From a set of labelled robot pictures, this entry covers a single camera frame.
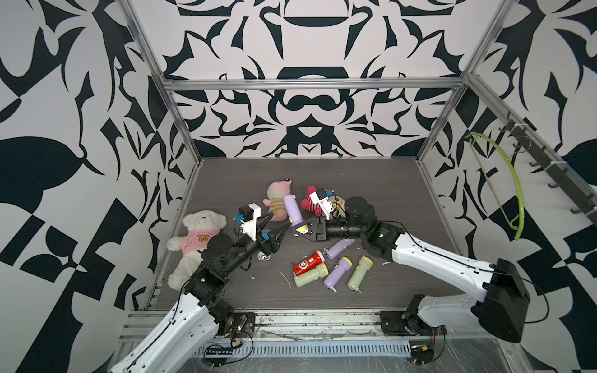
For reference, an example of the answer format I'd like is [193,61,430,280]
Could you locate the black connector box left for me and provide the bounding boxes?
[202,344,238,367]

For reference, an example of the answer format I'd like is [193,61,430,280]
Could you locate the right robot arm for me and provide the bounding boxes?
[286,197,530,343]

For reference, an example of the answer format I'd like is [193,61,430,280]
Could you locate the light green flashlight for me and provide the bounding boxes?
[294,264,329,288]
[347,256,373,293]

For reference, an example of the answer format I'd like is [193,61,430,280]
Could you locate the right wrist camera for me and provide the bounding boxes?
[309,188,337,220]

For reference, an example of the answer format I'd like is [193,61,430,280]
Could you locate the black hook rail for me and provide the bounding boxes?
[497,111,596,225]

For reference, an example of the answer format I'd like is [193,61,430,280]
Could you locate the pink plush striped shirt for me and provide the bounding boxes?
[263,178,292,222]

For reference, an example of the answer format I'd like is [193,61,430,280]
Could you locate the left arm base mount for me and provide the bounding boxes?
[218,312,257,340]

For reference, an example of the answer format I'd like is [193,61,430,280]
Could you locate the purple flashlight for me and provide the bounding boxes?
[323,256,353,293]
[283,194,304,228]
[324,239,354,260]

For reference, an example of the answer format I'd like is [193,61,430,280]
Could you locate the red flashlight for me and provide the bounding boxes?
[293,250,325,276]

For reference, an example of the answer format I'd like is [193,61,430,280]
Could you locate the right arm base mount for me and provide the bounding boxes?
[379,294,447,337]

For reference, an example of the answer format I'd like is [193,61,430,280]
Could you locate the black connector box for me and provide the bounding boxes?
[408,344,435,366]
[202,344,238,367]

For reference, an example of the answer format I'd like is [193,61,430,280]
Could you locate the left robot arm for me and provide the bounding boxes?
[110,216,291,372]

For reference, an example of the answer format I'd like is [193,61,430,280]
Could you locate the white plush yellow glasses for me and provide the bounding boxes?
[300,186,346,218]

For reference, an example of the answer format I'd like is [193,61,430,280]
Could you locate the black connector box right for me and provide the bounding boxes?
[408,344,435,366]

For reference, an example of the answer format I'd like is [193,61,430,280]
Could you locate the green hoop on wall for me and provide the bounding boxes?
[466,132,526,241]

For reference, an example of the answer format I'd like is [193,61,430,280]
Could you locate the white teddy bear pink shirt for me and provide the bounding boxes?
[166,210,227,291]

